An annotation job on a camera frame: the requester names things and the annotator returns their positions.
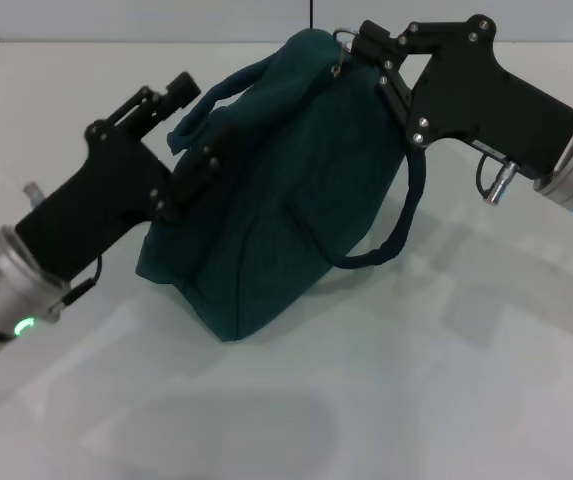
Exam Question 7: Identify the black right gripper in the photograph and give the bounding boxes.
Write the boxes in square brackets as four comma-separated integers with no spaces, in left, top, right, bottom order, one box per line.
[350,13,573,180]

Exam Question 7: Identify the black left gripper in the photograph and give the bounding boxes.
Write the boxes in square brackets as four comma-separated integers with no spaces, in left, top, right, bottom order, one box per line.
[14,71,240,280]

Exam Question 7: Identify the dark teal lunch bag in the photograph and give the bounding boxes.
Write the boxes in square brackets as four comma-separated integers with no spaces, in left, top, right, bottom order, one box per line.
[134,27,427,344]

